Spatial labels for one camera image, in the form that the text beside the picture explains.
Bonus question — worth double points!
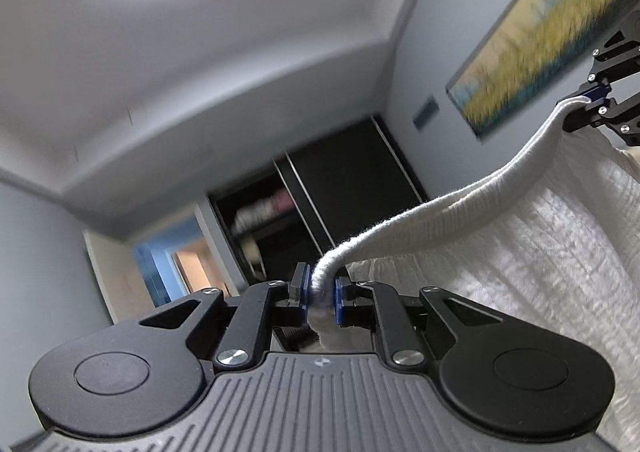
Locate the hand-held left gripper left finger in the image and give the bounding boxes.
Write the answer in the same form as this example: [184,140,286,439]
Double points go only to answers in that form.
[140,262,313,371]

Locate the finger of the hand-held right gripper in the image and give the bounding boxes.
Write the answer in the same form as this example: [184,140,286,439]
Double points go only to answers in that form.
[562,90,640,147]
[557,7,640,106]

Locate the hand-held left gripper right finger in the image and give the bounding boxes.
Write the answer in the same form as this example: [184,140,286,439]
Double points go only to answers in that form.
[334,276,501,366]

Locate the white crinkled garment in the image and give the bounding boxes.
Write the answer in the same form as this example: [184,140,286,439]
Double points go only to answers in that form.
[306,97,640,450]

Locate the folded clothes in wardrobe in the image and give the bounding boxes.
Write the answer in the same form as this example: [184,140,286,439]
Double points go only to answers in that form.
[232,189,295,237]

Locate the framed landscape painting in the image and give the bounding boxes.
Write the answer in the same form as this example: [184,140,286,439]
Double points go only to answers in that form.
[445,0,640,139]

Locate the dark sliding-door wardrobe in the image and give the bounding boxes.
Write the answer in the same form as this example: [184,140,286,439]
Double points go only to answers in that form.
[207,115,431,285]

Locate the grey wall panel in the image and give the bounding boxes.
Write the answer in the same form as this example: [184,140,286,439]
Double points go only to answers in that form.
[412,95,441,131]

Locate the white door frame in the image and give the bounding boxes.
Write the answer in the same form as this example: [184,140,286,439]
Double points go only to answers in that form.
[82,205,246,325]

